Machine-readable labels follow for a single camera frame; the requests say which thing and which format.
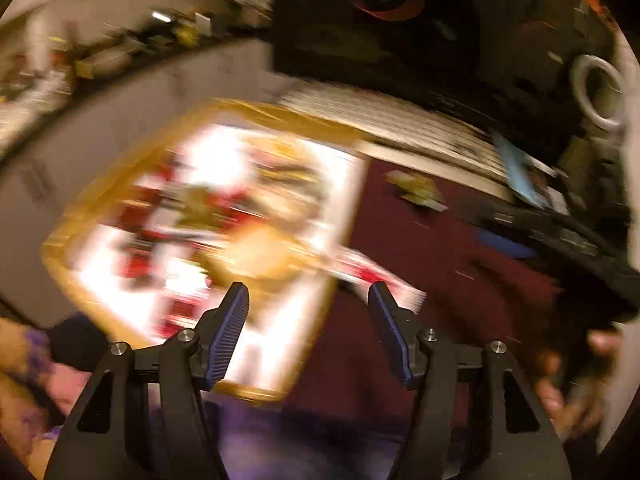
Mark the green gold-edged snack packet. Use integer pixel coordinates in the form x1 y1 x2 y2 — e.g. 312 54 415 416
385 167 448 211

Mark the white ring light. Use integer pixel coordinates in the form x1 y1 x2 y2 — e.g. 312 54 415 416
570 54 628 131

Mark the maroon tablecloth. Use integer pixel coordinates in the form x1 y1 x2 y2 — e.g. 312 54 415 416
285 160 601 461

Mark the person's right hand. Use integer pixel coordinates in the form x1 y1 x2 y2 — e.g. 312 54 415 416
535 330 626 441

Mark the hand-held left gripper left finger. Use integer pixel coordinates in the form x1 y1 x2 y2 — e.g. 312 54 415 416
44 281 250 480

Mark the blue card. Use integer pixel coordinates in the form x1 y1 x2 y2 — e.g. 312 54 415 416
492 132 556 211

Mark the tan cloth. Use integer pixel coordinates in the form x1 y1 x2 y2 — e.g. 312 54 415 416
0 317 56 461

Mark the gold cardboard box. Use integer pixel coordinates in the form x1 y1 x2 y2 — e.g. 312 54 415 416
42 100 373 403

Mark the white grey keyboard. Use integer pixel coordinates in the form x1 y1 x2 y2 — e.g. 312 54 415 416
280 82 511 181

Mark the small red-white snack packet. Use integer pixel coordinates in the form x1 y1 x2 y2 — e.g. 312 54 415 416
330 247 428 313

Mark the yellow snack packet red label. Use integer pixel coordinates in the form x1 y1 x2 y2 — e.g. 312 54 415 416
245 135 326 186

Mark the pile of red-green packets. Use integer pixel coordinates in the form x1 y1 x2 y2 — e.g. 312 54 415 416
115 150 281 331

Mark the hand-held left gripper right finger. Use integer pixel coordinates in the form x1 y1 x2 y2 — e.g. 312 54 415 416
367 281 573 480

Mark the black monitor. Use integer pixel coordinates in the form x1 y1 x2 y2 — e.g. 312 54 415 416
272 0 626 136

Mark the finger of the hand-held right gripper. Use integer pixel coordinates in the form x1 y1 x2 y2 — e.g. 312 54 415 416
474 227 541 263

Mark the tan snack packet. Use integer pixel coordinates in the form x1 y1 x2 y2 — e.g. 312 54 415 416
210 220 321 286

